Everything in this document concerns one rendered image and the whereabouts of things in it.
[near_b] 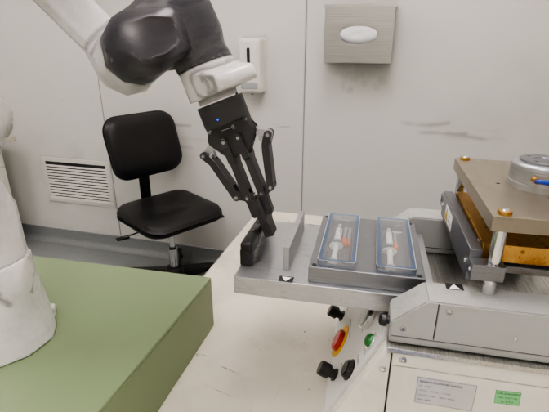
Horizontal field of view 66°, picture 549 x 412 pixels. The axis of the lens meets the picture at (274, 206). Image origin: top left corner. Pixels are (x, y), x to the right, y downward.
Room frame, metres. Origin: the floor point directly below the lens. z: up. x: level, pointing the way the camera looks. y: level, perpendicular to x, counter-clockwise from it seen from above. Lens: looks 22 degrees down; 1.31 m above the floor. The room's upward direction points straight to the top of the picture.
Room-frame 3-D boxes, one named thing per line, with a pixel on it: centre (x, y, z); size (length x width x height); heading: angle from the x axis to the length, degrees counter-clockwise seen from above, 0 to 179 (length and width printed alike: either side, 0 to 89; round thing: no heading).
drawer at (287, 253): (0.64, -0.11, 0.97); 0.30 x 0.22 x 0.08; 78
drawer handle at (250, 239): (0.67, 0.03, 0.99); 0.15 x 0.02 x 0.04; 168
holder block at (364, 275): (0.63, -0.15, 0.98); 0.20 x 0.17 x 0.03; 168
